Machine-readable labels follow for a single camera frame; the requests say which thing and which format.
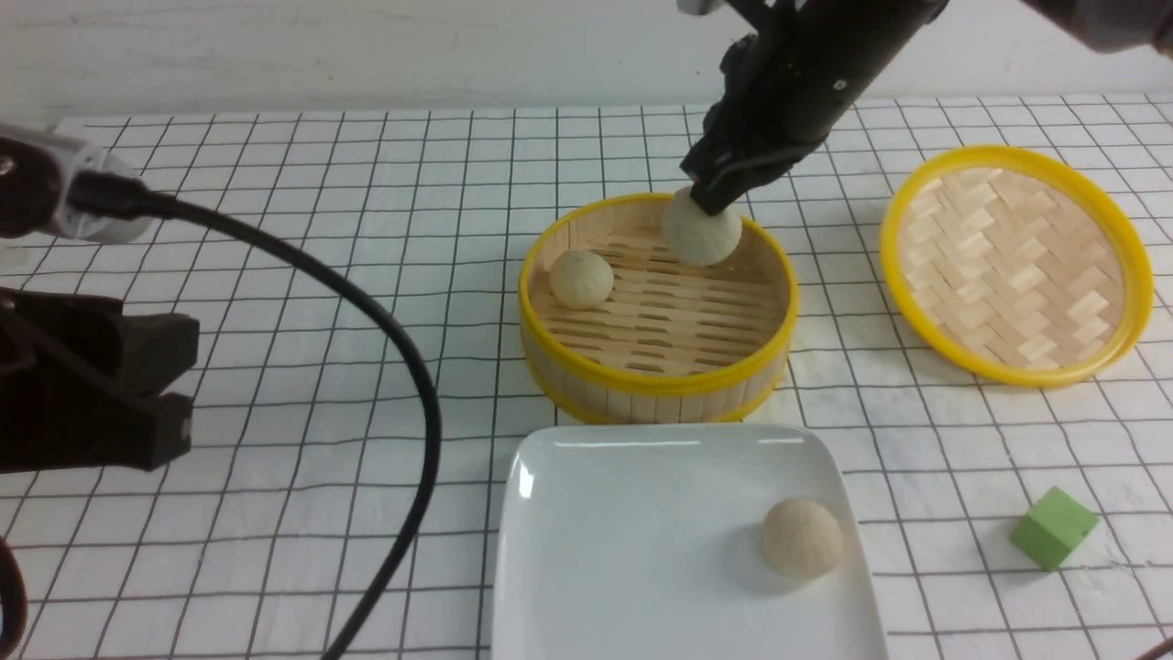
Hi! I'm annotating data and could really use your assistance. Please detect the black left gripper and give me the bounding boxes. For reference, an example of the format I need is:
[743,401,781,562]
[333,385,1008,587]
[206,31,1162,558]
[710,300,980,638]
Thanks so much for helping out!
[1,290,201,472]

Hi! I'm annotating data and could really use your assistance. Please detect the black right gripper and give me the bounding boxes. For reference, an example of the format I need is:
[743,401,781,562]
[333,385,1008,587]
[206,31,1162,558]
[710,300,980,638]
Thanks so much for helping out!
[680,27,881,217]

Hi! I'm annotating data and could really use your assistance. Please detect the steamed bun moved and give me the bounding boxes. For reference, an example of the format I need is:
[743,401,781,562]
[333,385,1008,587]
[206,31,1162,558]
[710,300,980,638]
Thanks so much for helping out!
[662,188,744,267]
[548,250,613,309]
[760,499,845,580]

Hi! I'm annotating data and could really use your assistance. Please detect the white square ceramic plate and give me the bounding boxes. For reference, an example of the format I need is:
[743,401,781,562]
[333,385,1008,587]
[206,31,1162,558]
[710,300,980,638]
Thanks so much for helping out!
[491,423,889,659]

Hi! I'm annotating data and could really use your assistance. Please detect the yellow rimmed bamboo steamer basket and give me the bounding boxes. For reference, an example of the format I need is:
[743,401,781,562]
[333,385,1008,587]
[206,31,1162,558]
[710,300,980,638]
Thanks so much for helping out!
[517,193,799,424]

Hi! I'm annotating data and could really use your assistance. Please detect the yellow rimmed woven steamer lid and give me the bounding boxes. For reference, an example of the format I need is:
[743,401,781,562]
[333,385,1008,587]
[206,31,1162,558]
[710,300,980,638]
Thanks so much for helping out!
[879,145,1155,389]

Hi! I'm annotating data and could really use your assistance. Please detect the green wooden cube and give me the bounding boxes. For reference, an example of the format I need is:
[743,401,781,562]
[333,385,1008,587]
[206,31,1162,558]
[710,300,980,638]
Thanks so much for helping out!
[1009,487,1101,573]

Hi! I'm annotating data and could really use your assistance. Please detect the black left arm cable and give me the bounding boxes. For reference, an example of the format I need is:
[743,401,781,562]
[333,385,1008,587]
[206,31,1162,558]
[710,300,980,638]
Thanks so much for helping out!
[65,170,443,660]

